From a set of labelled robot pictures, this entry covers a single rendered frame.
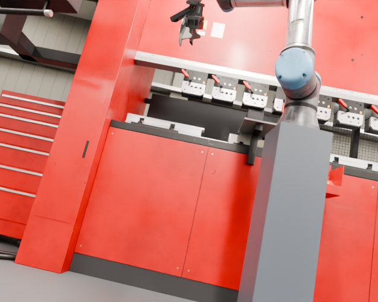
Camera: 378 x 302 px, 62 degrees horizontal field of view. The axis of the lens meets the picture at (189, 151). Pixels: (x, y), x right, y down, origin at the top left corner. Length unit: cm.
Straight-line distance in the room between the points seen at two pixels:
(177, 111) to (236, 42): 74
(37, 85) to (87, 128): 420
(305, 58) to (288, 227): 53
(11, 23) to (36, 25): 455
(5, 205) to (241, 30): 193
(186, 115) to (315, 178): 164
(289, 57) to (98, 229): 132
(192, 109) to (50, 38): 419
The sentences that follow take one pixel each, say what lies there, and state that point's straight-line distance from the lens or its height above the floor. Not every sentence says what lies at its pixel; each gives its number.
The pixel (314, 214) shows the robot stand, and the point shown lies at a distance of 108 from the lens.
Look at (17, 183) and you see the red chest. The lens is 234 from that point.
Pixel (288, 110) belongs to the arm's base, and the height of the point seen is 84.
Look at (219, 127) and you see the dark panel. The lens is 254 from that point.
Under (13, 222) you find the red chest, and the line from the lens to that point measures 233.
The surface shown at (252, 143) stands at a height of 89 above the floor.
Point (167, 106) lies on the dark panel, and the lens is 260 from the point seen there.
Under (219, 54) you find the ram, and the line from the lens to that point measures 218.
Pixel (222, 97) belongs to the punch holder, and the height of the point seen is 119.
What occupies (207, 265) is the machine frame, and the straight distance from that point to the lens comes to 178.
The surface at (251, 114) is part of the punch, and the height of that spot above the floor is 113.
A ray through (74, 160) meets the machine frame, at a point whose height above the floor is 58.
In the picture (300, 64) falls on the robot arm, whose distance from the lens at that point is 108.
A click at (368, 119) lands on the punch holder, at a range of 231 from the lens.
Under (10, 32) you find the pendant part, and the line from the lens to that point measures 200.
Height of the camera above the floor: 39
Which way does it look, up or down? 12 degrees up
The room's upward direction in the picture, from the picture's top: 13 degrees clockwise
